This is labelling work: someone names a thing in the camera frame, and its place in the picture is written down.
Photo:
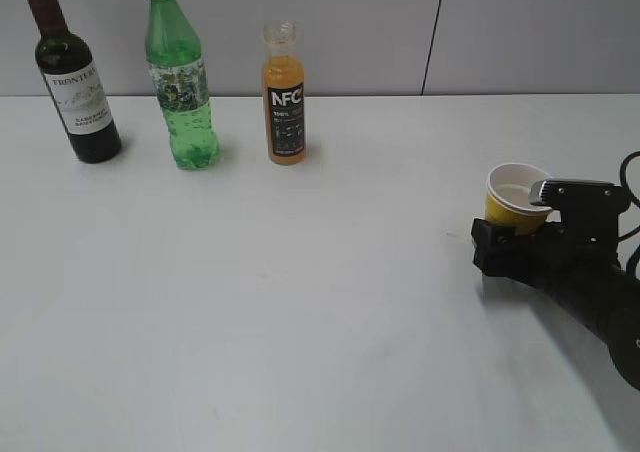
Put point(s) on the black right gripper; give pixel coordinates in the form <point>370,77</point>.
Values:
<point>556,256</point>

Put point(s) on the yellow paper cup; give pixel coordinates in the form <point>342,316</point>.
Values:
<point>507,199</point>

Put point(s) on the NFC orange juice bottle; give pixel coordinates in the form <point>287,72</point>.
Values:
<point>283,77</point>

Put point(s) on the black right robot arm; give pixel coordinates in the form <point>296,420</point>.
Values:
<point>611,316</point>

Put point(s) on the green plastic soda bottle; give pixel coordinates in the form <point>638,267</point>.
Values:
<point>174,57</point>

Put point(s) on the dark red wine bottle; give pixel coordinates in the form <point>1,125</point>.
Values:
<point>67,67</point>

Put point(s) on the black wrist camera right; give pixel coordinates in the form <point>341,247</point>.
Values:
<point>589,210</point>

